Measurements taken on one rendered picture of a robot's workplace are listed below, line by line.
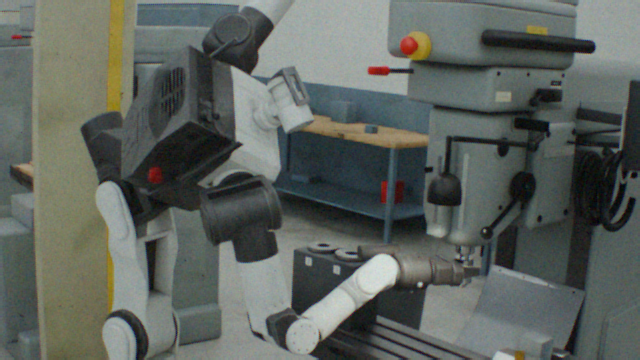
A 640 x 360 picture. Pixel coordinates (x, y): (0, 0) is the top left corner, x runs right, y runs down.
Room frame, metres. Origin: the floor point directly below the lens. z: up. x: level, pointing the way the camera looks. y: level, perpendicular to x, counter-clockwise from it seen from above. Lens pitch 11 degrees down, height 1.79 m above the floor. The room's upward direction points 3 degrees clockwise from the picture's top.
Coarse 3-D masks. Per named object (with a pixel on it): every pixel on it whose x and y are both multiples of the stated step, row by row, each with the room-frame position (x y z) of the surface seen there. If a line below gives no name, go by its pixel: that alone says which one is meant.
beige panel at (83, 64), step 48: (48, 0) 2.87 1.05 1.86; (96, 0) 3.01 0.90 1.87; (48, 48) 2.88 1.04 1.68; (96, 48) 3.02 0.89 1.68; (48, 96) 2.88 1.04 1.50; (96, 96) 3.02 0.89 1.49; (48, 144) 2.88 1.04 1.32; (48, 192) 2.88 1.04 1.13; (48, 240) 2.87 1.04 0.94; (96, 240) 3.02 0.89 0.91; (48, 288) 2.87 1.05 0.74; (96, 288) 3.02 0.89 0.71; (48, 336) 2.86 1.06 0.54; (96, 336) 3.01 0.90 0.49
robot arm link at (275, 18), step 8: (256, 0) 1.88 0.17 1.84; (264, 0) 1.88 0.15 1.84; (272, 0) 1.88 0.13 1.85; (280, 0) 1.89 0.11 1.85; (288, 0) 1.91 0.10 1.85; (264, 8) 1.87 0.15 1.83; (272, 8) 1.88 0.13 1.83; (280, 8) 1.90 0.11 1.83; (288, 8) 1.92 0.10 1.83; (272, 16) 1.88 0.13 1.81; (280, 16) 1.90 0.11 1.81
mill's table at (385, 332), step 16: (384, 320) 2.13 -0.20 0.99; (336, 336) 1.99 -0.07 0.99; (352, 336) 2.01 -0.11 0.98; (368, 336) 2.00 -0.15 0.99; (384, 336) 2.01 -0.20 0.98; (400, 336) 2.01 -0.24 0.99; (416, 336) 2.01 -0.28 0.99; (432, 336) 2.02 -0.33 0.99; (320, 352) 2.01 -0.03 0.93; (336, 352) 1.96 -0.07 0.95; (352, 352) 1.92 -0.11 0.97; (368, 352) 1.89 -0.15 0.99; (384, 352) 1.89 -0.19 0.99; (400, 352) 1.90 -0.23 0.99; (416, 352) 1.91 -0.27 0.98; (432, 352) 1.90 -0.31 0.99; (448, 352) 1.92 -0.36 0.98; (464, 352) 1.91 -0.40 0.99
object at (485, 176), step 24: (432, 120) 1.82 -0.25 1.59; (456, 120) 1.76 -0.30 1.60; (480, 120) 1.72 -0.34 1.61; (504, 120) 1.74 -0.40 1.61; (432, 144) 1.81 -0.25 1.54; (480, 144) 1.72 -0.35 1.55; (456, 168) 1.75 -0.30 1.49; (480, 168) 1.72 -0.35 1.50; (504, 168) 1.75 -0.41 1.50; (480, 192) 1.72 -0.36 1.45; (504, 192) 1.76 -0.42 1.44; (456, 216) 1.74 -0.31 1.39; (480, 216) 1.72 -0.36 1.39; (456, 240) 1.75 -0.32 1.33; (480, 240) 1.75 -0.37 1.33
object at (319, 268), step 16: (304, 256) 2.14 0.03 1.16; (320, 256) 2.11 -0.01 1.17; (336, 256) 2.09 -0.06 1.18; (352, 256) 2.08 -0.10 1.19; (304, 272) 2.13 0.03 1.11; (320, 272) 2.10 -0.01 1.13; (336, 272) 2.06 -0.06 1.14; (352, 272) 2.03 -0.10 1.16; (304, 288) 2.13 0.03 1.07; (320, 288) 2.10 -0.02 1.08; (304, 304) 2.13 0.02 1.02; (368, 304) 2.08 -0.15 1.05; (352, 320) 2.03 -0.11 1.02; (368, 320) 2.08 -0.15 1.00
